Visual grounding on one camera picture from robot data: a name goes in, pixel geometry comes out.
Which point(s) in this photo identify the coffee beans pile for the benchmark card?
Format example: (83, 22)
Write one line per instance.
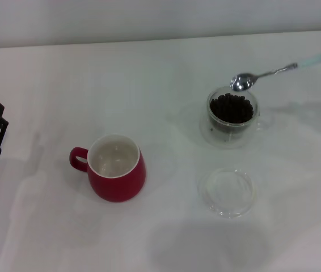
(231, 109)

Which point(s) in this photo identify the red ceramic mug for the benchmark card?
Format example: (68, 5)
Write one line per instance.
(118, 187)

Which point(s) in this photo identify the clear glass saucer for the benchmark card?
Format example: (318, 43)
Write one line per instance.
(225, 141)
(225, 211)

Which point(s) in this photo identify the double wall glass cup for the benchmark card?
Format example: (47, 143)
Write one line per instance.
(214, 124)

